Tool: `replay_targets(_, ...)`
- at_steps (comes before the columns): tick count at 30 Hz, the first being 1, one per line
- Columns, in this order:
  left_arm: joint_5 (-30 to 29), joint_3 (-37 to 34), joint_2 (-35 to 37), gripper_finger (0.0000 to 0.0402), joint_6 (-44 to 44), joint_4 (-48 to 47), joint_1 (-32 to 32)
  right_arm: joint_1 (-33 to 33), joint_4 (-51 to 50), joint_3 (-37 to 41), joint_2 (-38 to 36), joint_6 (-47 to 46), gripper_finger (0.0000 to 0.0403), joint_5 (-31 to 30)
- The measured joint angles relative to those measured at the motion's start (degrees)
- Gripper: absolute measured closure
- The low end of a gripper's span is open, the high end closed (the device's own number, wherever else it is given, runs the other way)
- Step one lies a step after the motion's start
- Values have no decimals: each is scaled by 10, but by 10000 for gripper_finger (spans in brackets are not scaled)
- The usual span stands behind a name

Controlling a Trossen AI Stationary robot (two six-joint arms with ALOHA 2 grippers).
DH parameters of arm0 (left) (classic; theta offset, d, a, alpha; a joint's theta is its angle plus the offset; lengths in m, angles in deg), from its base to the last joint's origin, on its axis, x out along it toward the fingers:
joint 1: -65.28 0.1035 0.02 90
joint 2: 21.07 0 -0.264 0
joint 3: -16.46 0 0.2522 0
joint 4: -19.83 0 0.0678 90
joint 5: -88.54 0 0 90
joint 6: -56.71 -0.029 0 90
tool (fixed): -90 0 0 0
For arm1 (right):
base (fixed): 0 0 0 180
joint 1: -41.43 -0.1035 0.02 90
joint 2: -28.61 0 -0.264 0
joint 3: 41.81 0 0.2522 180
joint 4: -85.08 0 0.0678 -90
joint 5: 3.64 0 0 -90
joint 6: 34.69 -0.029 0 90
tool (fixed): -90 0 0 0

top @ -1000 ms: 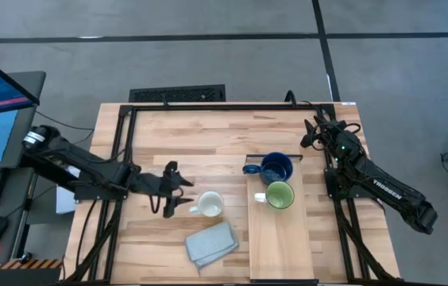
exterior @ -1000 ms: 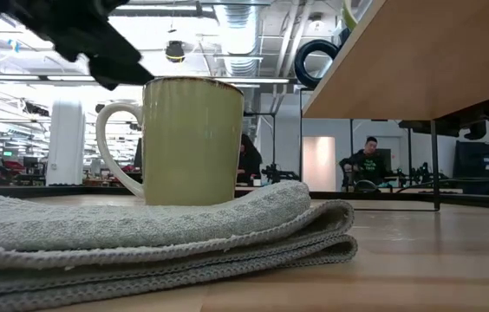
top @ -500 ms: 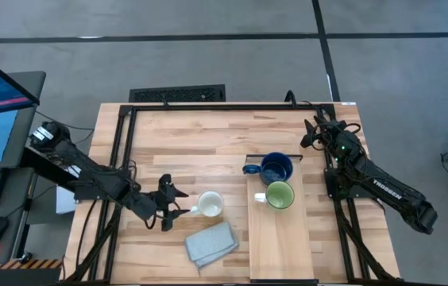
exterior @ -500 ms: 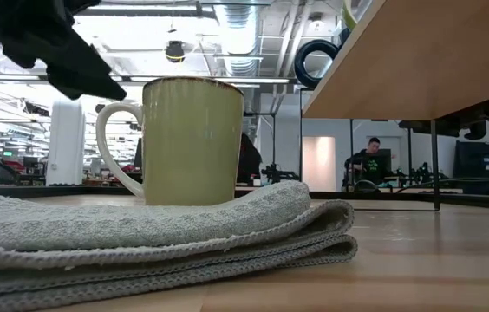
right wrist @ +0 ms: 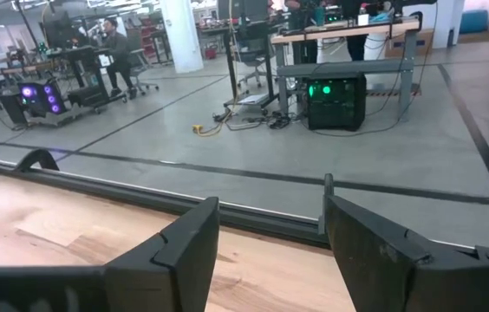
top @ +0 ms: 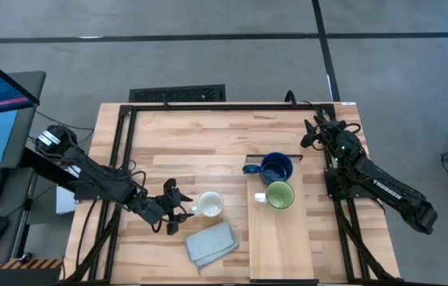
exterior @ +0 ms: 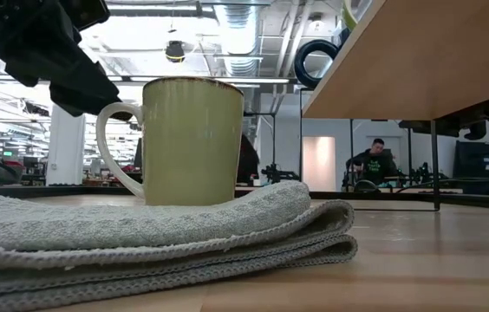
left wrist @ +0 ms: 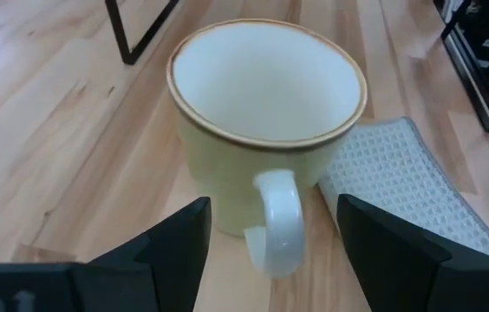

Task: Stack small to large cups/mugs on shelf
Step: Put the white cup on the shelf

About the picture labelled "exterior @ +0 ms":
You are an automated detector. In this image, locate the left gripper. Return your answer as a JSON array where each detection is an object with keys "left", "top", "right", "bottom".
[{"left": 0, "top": 0, "right": 134, "bottom": 122}]

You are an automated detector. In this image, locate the green mug with white handle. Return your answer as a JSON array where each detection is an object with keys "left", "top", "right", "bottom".
[{"left": 95, "top": 75, "right": 246, "bottom": 207}]

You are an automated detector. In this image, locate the wooden shelf table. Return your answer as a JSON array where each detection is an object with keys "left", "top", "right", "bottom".
[{"left": 301, "top": 0, "right": 489, "bottom": 122}]

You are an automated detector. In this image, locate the white round pillar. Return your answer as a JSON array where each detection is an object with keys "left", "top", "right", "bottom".
[{"left": 45, "top": 103, "right": 87, "bottom": 187}]

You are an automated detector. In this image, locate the light wooden table top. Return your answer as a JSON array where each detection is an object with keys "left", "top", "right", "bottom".
[{"left": 0, "top": 184, "right": 489, "bottom": 212}]

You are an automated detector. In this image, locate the grey folded towel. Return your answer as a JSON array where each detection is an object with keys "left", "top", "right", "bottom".
[{"left": 0, "top": 179, "right": 359, "bottom": 312}]

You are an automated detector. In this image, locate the person in black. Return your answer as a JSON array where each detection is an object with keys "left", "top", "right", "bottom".
[{"left": 236, "top": 133, "right": 261, "bottom": 185}]

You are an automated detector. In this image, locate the light green cup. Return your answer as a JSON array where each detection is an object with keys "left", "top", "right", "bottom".
[{"left": 341, "top": 0, "right": 374, "bottom": 32}]

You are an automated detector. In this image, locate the seated person with printed shirt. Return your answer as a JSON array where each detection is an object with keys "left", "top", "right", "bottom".
[{"left": 344, "top": 137, "right": 400, "bottom": 192}]

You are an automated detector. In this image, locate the large black screen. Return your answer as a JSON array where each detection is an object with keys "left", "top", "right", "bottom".
[{"left": 452, "top": 139, "right": 489, "bottom": 197}]

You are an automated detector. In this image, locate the black ceiling camera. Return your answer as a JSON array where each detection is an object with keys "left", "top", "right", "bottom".
[{"left": 164, "top": 39, "right": 186, "bottom": 64}]

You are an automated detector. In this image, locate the silver ventilation duct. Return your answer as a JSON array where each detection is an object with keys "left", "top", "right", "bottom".
[{"left": 212, "top": 3, "right": 264, "bottom": 80}]

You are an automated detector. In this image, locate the black metal shelf frame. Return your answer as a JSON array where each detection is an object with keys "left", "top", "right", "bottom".
[{"left": 352, "top": 88, "right": 489, "bottom": 213}]

